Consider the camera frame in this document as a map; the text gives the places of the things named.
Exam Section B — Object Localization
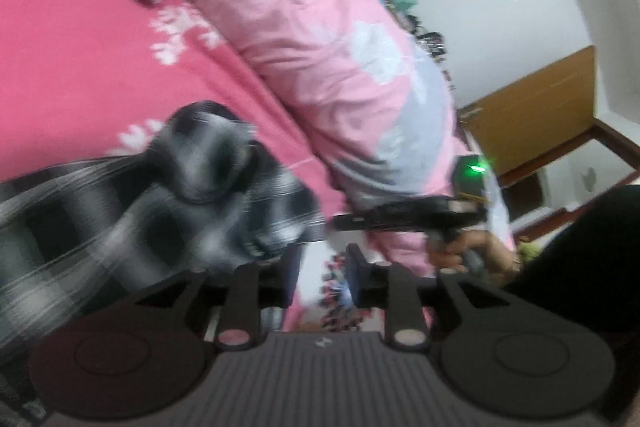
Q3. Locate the wooden door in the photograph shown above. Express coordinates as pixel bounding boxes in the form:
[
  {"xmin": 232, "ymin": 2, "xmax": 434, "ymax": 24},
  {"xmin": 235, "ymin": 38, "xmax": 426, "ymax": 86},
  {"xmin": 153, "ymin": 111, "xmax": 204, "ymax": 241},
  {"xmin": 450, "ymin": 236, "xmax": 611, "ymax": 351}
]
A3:
[{"xmin": 457, "ymin": 46, "xmax": 599, "ymax": 180}]

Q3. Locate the black white plaid shirt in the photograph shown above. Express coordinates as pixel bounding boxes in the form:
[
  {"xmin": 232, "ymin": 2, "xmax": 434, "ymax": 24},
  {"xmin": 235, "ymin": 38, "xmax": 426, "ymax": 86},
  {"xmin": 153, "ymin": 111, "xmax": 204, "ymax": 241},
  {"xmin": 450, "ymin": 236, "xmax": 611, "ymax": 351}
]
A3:
[{"xmin": 0, "ymin": 0, "xmax": 327, "ymax": 350}]

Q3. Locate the pile of colourful toys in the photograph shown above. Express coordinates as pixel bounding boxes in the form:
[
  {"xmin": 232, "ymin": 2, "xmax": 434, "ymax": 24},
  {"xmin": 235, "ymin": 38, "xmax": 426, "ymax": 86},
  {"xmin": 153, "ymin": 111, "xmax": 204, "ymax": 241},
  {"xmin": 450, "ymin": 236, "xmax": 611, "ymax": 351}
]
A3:
[{"xmin": 376, "ymin": 0, "xmax": 457, "ymax": 95}]

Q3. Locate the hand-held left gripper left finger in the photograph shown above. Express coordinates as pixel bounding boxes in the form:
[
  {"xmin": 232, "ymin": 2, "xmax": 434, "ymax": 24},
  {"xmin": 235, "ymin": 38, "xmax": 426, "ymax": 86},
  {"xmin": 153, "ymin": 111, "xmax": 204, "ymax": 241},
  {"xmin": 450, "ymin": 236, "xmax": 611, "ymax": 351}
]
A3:
[{"xmin": 135, "ymin": 247, "xmax": 303, "ymax": 353}]

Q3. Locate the person's black trouser leg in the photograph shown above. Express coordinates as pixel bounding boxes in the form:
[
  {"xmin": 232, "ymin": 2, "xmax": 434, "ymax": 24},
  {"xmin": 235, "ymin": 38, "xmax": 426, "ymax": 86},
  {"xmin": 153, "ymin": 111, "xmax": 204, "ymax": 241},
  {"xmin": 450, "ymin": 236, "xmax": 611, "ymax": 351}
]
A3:
[{"xmin": 500, "ymin": 184, "xmax": 640, "ymax": 343}]

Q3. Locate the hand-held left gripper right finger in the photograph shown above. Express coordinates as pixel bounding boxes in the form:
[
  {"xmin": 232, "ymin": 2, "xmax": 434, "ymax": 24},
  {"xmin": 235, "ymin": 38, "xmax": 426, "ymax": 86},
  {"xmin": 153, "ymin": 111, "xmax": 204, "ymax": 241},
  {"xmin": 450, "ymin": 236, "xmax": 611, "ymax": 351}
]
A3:
[{"xmin": 346, "ymin": 243, "xmax": 506, "ymax": 352}]

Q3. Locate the pink grey quilt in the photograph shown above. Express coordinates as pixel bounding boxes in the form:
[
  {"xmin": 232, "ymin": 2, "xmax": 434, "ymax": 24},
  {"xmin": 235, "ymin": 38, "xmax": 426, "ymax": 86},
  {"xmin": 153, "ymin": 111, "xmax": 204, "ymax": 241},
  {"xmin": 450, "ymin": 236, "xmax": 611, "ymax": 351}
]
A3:
[{"xmin": 139, "ymin": 0, "xmax": 517, "ymax": 280}]

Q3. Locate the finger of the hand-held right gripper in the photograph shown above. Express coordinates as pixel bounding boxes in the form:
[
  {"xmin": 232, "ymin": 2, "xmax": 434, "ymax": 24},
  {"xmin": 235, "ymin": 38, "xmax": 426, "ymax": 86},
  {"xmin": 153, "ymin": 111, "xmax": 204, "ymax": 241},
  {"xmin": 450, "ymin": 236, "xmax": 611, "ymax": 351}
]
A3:
[{"xmin": 331, "ymin": 199, "xmax": 452, "ymax": 234}]

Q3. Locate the pink floral blanket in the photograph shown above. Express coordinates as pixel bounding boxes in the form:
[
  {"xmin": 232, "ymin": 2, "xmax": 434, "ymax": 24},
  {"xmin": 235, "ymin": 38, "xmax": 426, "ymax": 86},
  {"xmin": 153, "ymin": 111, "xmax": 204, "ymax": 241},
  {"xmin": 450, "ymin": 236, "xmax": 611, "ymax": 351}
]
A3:
[{"xmin": 0, "ymin": 0, "xmax": 436, "ymax": 333}]

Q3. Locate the person's right hand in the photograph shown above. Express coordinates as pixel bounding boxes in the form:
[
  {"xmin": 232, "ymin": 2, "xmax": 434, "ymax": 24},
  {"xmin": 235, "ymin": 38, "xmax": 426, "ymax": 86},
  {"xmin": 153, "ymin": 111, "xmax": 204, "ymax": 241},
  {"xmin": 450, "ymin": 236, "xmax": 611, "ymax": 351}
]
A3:
[{"xmin": 429, "ymin": 228, "xmax": 522, "ymax": 282}]

